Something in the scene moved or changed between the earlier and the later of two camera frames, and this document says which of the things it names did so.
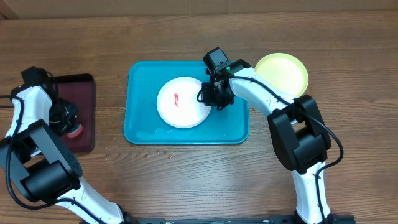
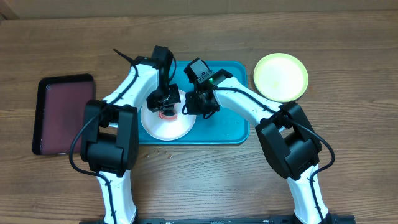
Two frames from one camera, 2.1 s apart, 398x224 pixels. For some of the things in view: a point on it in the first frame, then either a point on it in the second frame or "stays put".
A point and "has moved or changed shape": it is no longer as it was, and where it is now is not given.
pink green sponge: (76, 129) to (169, 115)
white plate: (178, 105) has moved or changed shape
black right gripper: (208, 101) to (191, 100)
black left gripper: (61, 126) to (174, 99)
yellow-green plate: (285, 71) stays put
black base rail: (237, 219) stays put
